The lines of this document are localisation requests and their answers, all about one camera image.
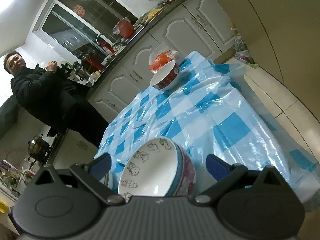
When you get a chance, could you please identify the red pot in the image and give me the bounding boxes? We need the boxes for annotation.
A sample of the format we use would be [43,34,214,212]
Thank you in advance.
[112,17,135,38]

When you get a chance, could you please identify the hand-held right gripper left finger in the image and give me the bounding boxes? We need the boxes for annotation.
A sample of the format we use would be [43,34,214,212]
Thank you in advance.
[27,154,125,204]

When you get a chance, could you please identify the orange and white tissue pack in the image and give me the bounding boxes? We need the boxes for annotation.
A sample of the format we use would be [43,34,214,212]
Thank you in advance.
[149,41,180,74]

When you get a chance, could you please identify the steel stock pot with lid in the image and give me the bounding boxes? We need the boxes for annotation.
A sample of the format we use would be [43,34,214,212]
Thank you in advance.
[27,134,51,160]

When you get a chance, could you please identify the steel faucet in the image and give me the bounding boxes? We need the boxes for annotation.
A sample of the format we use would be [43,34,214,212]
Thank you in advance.
[96,32,117,48]

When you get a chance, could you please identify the dark kitchen countertop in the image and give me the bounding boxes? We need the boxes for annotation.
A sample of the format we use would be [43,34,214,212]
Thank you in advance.
[46,0,205,163]

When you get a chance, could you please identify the kitchen window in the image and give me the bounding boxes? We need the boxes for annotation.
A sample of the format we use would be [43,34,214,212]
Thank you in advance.
[32,0,140,65]

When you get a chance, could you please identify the blue checked plastic tablecloth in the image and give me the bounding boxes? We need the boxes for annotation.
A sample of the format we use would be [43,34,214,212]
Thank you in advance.
[94,51,317,203]

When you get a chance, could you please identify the cluttered white rack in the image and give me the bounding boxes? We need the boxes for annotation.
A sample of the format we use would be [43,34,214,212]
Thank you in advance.
[0,159,34,198]

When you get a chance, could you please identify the black knife set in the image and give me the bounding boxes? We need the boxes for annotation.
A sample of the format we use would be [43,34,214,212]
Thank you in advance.
[58,62,72,75]

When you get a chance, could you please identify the white bowl with red print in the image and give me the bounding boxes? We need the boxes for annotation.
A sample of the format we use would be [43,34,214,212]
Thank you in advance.
[150,60,181,91]

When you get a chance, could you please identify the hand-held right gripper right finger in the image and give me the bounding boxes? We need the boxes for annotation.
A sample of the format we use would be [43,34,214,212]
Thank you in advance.
[192,154,292,204]

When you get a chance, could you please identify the clear plastic bag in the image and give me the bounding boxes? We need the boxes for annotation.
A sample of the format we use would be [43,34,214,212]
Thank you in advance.
[234,34,259,69]

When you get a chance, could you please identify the red box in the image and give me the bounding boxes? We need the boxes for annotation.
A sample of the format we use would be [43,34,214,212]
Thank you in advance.
[86,56,105,72]

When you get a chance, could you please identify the white bowl with bear print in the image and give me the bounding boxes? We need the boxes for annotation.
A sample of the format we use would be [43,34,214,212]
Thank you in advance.
[117,137,179,202]

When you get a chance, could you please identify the white kitchen base cabinets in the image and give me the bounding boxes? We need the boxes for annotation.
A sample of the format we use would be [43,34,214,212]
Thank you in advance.
[52,0,237,170]

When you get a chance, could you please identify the pink floral bowl blue rim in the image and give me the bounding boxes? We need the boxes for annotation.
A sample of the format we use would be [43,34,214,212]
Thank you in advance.
[165,140,196,197]

